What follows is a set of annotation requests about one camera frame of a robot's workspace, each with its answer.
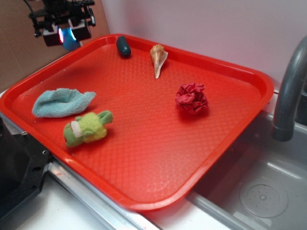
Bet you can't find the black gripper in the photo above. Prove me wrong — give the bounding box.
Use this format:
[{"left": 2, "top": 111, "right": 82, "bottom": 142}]
[{"left": 28, "top": 0, "right": 94, "bottom": 46}]

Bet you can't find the blue textured ball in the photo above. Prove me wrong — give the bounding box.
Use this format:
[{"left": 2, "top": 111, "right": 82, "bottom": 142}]
[{"left": 59, "top": 28, "right": 81, "bottom": 52}]

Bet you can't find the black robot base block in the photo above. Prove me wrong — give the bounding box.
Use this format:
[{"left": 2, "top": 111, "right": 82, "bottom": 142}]
[{"left": 0, "top": 119, "right": 50, "bottom": 221}]

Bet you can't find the brown cardboard panel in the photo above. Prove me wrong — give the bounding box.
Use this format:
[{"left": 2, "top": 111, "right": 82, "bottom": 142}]
[{"left": 0, "top": 0, "right": 81, "bottom": 93}]

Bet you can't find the dark teal bean-shaped toy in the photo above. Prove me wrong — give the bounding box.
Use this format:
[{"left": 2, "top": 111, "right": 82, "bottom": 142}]
[{"left": 116, "top": 35, "right": 131, "bottom": 57}]

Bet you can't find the light blue towel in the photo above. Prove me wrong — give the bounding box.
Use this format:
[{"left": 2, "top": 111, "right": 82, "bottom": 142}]
[{"left": 32, "top": 88, "right": 96, "bottom": 118}]

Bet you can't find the tan conch seashell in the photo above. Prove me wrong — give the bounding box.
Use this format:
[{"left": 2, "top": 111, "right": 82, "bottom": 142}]
[{"left": 150, "top": 44, "right": 168, "bottom": 79}]

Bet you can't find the green plush toy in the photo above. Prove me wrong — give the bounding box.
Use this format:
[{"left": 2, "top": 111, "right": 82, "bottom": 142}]
[{"left": 63, "top": 110, "right": 113, "bottom": 148}]

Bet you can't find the red plastic tray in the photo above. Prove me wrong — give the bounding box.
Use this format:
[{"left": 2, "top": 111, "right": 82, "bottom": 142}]
[{"left": 0, "top": 34, "right": 274, "bottom": 212}]

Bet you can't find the crumpled red cloth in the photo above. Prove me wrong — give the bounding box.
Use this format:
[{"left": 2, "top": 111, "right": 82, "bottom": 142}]
[{"left": 175, "top": 82, "right": 209, "bottom": 115}]

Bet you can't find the grey faucet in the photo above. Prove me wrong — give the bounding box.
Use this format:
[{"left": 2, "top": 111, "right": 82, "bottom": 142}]
[{"left": 272, "top": 37, "right": 307, "bottom": 142}]

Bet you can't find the grey toy sink basin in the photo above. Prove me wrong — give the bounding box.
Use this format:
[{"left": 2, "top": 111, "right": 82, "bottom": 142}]
[{"left": 188, "top": 112, "right": 307, "bottom": 230}]

